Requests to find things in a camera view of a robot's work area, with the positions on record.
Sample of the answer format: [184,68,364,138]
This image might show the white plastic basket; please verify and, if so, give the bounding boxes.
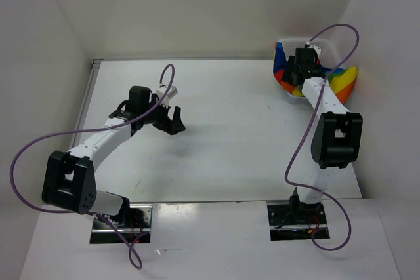
[278,37,339,104]

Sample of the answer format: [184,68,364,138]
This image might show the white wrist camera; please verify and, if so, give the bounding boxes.
[304,41,322,56]
[156,85,178,99]

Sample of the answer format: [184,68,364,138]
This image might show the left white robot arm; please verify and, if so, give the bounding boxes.
[41,85,186,228]

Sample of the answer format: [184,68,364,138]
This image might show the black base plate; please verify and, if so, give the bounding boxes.
[89,203,154,245]
[267,201,330,241]

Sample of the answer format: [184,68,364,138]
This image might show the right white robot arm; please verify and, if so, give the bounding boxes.
[282,43,363,223]

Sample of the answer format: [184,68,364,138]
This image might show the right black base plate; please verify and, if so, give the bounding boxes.
[267,201,330,241]

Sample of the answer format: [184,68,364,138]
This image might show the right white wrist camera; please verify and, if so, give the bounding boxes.
[304,41,322,56]

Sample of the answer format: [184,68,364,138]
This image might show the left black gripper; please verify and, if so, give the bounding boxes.
[141,95,185,135]

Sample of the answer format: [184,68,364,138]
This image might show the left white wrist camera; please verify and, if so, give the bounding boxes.
[156,85,178,99]

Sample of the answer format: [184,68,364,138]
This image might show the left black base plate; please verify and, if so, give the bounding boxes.
[89,203,154,245]

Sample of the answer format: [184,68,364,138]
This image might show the rainbow striped shorts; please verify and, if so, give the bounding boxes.
[273,42,358,104]

